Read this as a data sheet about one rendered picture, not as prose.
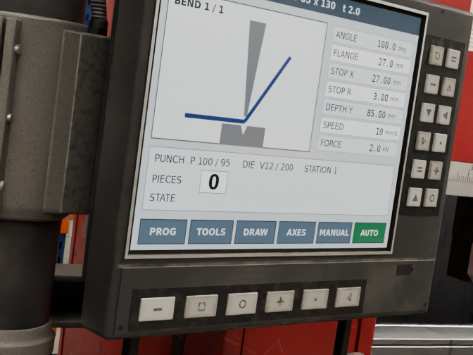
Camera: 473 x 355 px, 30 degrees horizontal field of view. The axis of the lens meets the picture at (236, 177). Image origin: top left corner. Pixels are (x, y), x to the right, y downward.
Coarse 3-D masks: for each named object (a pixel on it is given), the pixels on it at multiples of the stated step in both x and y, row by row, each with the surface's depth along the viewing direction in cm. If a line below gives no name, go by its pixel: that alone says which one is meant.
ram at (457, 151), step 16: (432, 0) 154; (448, 0) 155; (464, 0) 156; (464, 80) 159; (464, 96) 159; (464, 112) 160; (464, 128) 160; (464, 144) 161; (464, 160) 161; (448, 192) 161; (464, 192) 162
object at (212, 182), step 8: (208, 176) 81; (216, 176) 82; (224, 176) 82; (200, 184) 81; (208, 184) 81; (216, 184) 82; (224, 184) 82; (200, 192) 81; (208, 192) 81; (216, 192) 82; (224, 192) 82
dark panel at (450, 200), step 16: (448, 208) 230; (448, 224) 231; (448, 240) 231; (448, 256) 232; (432, 288) 231; (448, 288) 234; (464, 288) 236; (432, 304) 232; (448, 304) 234; (464, 304) 237; (384, 320) 226; (400, 320) 228; (416, 320) 231; (432, 320) 233; (448, 320) 235; (464, 320) 237
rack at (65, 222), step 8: (88, 0) 286; (88, 8) 285; (88, 16) 287; (88, 24) 285; (72, 216) 292; (64, 224) 291; (64, 232) 291; (64, 240) 292; (56, 256) 292; (56, 328) 295
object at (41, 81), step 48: (0, 0) 81; (48, 0) 81; (96, 0) 84; (0, 48) 79; (48, 48) 81; (0, 96) 79; (48, 96) 82; (0, 144) 79; (48, 144) 82; (0, 192) 81; (48, 192) 83; (0, 240) 82; (48, 240) 85; (0, 288) 83; (48, 288) 87; (0, 336) 83; (48, 336) 87
